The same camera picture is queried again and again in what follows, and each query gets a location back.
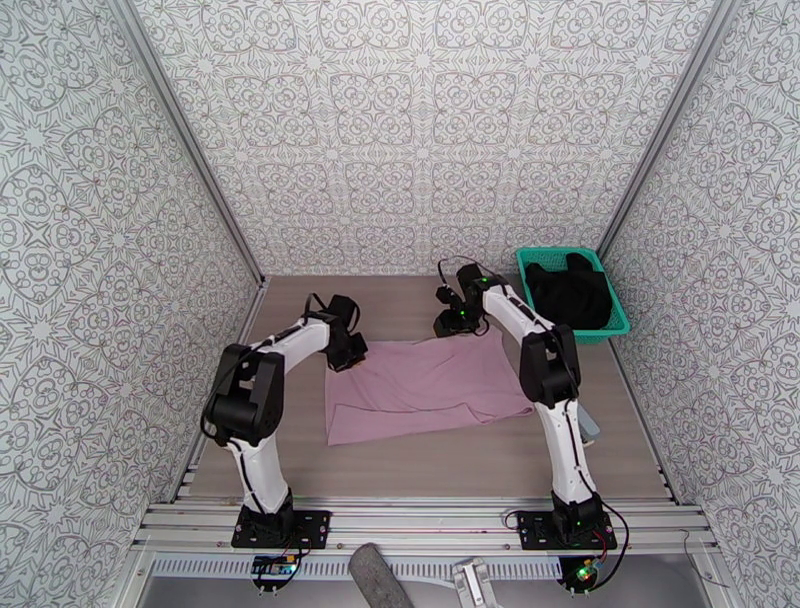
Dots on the pink ribbed garment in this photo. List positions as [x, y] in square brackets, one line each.
[431, 387]

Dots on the black garment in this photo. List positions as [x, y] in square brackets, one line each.
[572, 297]

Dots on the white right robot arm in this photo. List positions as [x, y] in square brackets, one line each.
[565, 437]

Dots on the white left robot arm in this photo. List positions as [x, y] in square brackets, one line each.
[262, 462]

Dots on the green plastic basket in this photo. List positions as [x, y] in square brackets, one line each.
[615, 319]

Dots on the grey rectangular block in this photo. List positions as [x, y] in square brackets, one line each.
[589, 426]

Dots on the perforated metal strip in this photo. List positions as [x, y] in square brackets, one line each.
[406, 567]

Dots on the aluminium side rail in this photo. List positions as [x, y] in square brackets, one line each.
[212, 400]
[644, 425]

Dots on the aluminium table edge frame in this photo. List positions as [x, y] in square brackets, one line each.
[425, 519]

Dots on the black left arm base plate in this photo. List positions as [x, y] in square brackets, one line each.
[312, 530]

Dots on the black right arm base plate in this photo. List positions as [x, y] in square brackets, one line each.
[537, 531]

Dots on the metal bracket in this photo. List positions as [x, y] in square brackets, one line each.
[473, 584]

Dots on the aluminium corner post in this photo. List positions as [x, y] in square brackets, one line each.
[187, 144]
[669, 125]

